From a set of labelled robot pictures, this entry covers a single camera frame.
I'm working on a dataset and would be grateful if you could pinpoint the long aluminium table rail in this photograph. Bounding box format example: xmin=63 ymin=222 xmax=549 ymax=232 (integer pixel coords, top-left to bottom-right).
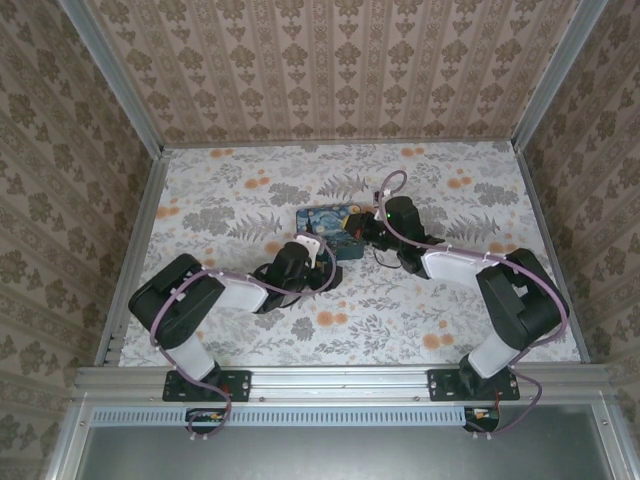
xmin=74 ymin=364 xmax=614 ymax=401

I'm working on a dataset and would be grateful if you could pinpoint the starry night tin box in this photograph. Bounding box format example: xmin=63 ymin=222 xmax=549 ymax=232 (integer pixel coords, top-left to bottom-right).
xmin=294 ymin=201 xmax=367 ymax=262

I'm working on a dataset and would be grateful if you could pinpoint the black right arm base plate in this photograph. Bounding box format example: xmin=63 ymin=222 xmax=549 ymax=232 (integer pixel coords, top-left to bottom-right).
xmin=427 ymin=368 xmax=521 ymax=403

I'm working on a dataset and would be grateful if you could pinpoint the grey metal panel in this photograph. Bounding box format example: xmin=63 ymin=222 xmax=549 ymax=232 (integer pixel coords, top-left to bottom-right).
xmin=47 ymin=399 xmax=640 ymax=480

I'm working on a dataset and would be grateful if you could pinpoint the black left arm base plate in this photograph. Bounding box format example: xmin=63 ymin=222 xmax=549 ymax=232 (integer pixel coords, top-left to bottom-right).
xmin=162 ymin=368 xmax=252 ymax=403

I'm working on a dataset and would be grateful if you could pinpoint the thin aluminium rail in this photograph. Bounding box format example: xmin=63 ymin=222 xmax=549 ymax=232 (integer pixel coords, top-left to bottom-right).
xmin=162 ymin=138 xmax=519 ymax=150

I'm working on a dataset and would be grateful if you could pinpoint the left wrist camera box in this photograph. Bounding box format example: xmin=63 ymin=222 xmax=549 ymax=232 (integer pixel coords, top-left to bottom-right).
xmin=293 ymin=236 xmax=324 ymax=269

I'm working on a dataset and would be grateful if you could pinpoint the white slotted cable duct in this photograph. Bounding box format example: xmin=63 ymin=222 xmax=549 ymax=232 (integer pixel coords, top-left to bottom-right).
xmin=92 ymin=405 xmax=476 ymax=426

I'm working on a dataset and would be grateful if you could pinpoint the aluminium side rail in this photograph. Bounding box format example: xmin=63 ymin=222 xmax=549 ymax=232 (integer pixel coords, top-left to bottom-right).
xmin=514 ymin=144 xmax=591 ymax=364
xmin=94 ymin=147 xmax=171 ymax=366

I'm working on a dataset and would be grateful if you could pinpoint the black connector board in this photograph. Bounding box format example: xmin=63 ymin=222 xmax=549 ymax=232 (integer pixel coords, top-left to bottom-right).
xmin=185 ymin=407 xmax=229 ymax=434
xmin=462 ymin=405 xmax=501 ymax=434

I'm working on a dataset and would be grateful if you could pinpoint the aluminium frame post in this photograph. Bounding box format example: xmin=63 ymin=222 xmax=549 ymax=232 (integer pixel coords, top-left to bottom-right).
xmin=57 ymin=0 xmax=166 ymax=156
xmin=512 ymin=0 xmax=596 ymax=151

